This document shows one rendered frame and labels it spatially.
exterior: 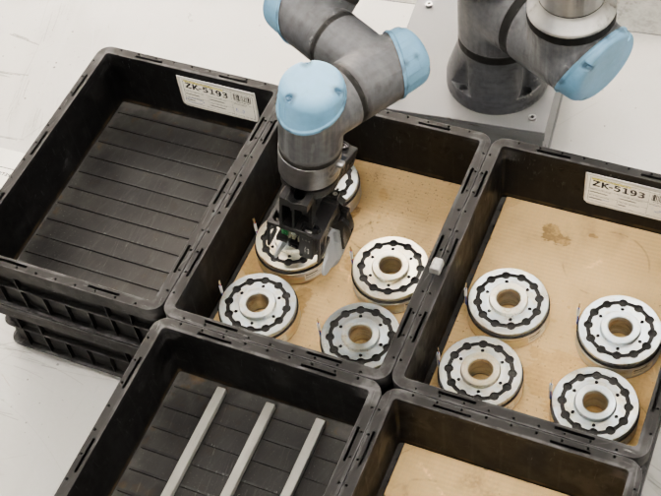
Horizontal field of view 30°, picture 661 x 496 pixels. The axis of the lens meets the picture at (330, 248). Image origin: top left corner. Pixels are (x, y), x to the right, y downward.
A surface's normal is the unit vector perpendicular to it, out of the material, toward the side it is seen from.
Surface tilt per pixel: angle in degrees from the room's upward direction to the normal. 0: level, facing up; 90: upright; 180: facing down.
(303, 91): 8
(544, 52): 93
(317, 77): 7
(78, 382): 0
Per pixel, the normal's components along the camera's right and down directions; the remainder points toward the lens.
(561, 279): -0.10, -0.60
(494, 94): -0.17, 0.58
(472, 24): -0.74, 0.59
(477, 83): -0.55, 0.49
